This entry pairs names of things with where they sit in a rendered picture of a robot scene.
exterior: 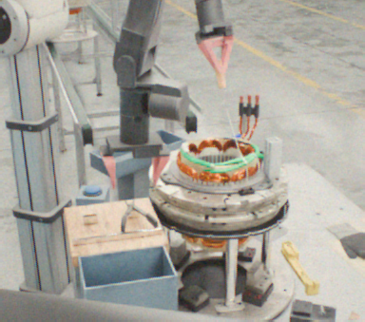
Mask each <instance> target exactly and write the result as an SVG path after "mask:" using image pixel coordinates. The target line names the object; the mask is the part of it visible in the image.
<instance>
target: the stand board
mask: <svg viewBox="0 0 365 322"><path fill-rule="evenodd" d="M135 206H137V207H138V208H140V209H141V210H144V211H146V212H147V213H150V214H151V215H152V216H153V217H154V218H155V219H156V220H157V221H159V219H158V218H157V217H156V214H155V212H154V210H153V208H152V206H151V202H150V200H149V198H145V199H135ZM127 209H128V206H127V205H126V202H124V201H123V200H121V201H112V202H104V203H96V205H88V206H80V207H71V208H65V209H64V210H65V219H66V226H67V236H68V243H69V249H70V255H71V261H72V266H73V267H75V266H79V260H78V256H89V255H98V253H104V252H112V251H120V250H127V249H134V248H143V247H149V246H156V245H164V247H165V249H166V251H167V254H168V255H169V243H168V241H167V239H166V237H165V233H164V231H163V234H162V235H154V236H147V237H139V238H132V239H124V240H117V241H109V242H102V243H94V244H87V245H79V246H72V240H73V239H78V238H86V237H92V236H100V235H107V234H116V233H117V234H118V233H123V232H121V221H122V216H123V215H124V213H125V212H126V210H127ZM94 214H97V215H98V223H92V224H86V225H84V220H83V216H85V215H94ZM159 228H162V225H161V223H160V222H159ZM146 229H154V227H153V226H152V225H151V224H150V223H149V222H148V221H147V220H146V217H145V216H143V215H141V214H140V217H139V218H128V219H127V224H126V229H125V232H131V231H139V230H146Z"/></svg>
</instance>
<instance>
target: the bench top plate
mask: <svg viewBox="0 0 365 322"><path fill-rule="evenodd" d="M284 165H285V168H287V169H288V171H289V182H288V185H287V186H288V199H289V202H290V210H289V214H288V216H287V219H285V220H284V221H283V222H282V223H281V224H280V225H281V226H283V227H285V228H287V234H286V235H284V236H282V237H279V238H276V240H274V241H273V242H272V249H271V252H273V253H275V254H276V255H277V256H280V258H281V259H282V260H283V261H284V262H285V263H286V264H287V265H288V267H289V268H290V270H291V271H292V273H293V276H294V280H295V290H294V294H293V298H292V300H291V302H290V303H289V305H288V306H287V307H286V308H285V309H284V310H282V311H281V312H280V313H278V315H277V316H275V317H273V318H272V319H270V320H268V321H264V322H289V321H290V320H289V319H290V311H291V307H292V303H293V300H295V299H297V300H304V301H306V300H308V301H309V302H314V304H318V305H323V306H329V307H335V308H336V322H365V279H364V278H363V277H362V276H361V275H360V274H359V273H358V272H357V271H356V270H354V269H353V268H352V267H351V266H350V265H349V263H348V262H347V261H346V260H345V259H344V258H343V257H342V256H341V255H339V254H338V253H336V252H335V251H334V250H333V249H332V248H331V247H330V246H329V245H328V244H327V242H326V241H328V240H333V239H339V238H338V237H336V236H335V235H334V234H332V233H331V232H330V231H328V230H327V229H326V228H328V227H330V226H333V225H334V224H333V222H339V221H344V220H349V219H350V220H351V221H352V222H353V223H354V224H356V225H357V226H358V228H359V227H363V226H365V224H364V223H363V222H361V221H360V220H358V218H362V217H365V213H364V212H363V211H362V210H361V208H360V207H357V206H356V205H355V204H354V203H353V202H351V201H350V200H349V199H348V198H346V197H345V196H344V195H343V194H342V193H340V192H339V191H338V189H337V188H336V187H334V186H333V185H332V184H331V183H330V182H328V181H327V180H326V179H324V178H323V177H322V176H321V175H320V174H318V173H317V171H316V170H315V169H314V168H311V167H310V166H309V165H308V164H307V163H305V162H304V161H298V162H289V163H284ZM357 211H359V212H357ZM360 213H362V214H360ZM179 236H181V235H179V233H178V234H177V232H175V230H172V231H171V230H170V244H171V243H173V242H175V241H176V240H177V239H178V238H179ZM321 238H322V239H321ZM286 241H291V242H292V243H293V245H294V246H295V247H296V249H298V250H299V263H300V264H301V266H302V267H303V269H304V270H305V271H306V273H307V274H308V275H309V276H310V277H311V280H312V281H313V280H317V281H318V282H319V292H318V294H314V295H311V296H309V295H307V294H306V292H305V289H306V288H305V287H304V285H303V284H302V282H301V281H300V280H298V277H297V275H296V274H295V272H294V271H293V269H292V268H291V266H290V265H289V264H288V262H287V261H286V259H285V257H284V255H283V254H282V252H281V247H282V242H286ZM273 243H274V244H273ZM276 244H279V245H276ZM319 244H320V245H319ZM310 245H311V246H310ZM323 245H324V246H323ZM320 246H322V247H320ZM316 260H317V261H316ZM311 263H312V264H311ZM307 264H309V265H307ZM320 264H322V265H320ZM323 269H324V270H323ZM322 271H323V272H322ZM325 273H326V274H325ZM331 277H332V278H331ZM329 279H331V280H329ZM332 280H333V282H332ZM337 284H338V285H337ZM333 286H334V287H333ZM61 296H64V297H72V298H75V292H74V291H73V282H72V283H70V284H69V285H68V286H67V288H66V290H65V291H64V292H63V293H62V295H61ZM322 299H324V301H322ZM312 300H313V301H312ZM331 303H333V304H331ZM352 303H353V304H354V306H353V304H352ZM334 304H335V305H334ZM337 305H338V306H337ZM339 306H340V307H339ZM361 308H363V309H361ZM352 312H354V313H356V314H358V315H359V319H348V318H349V316H350V315H351V314H352Z"/></svg>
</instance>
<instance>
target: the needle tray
mask: <svg viewBox="0 0 365 322"><path fill-rule="evenodd" d="M153 132H157V134H159V135H160V137H161V138H162V140H163V143H164V145H165V146H166V147H167V149H168V151H169V152H171V151H175V150H178V149H180V148H181V146H182V145H183V143H186V139H185V138H183V137H180V136H178V135H176V134H172V133H170V132H167V131H165V130H163V129H160V130H156V131H153ZM113 157H114V160H115V162H116V179H117V183H118V201H121V200H124V199H126V200H130V199H145V198H148V197H149V189H150V179H149V170H150V167H151V165H152V158H151V159H133V156H132V151H126V152H114V154H113ZM89 161H90V167H92V168H95V169H97V170H98V171H100V173H102V174H104V175H105V176H107V177H109V174H108V171H107V169H106V166H105V164H104V161H103V158H102V155H101V152H100V148H99V149H96V150H92V151H89Z"/></svg>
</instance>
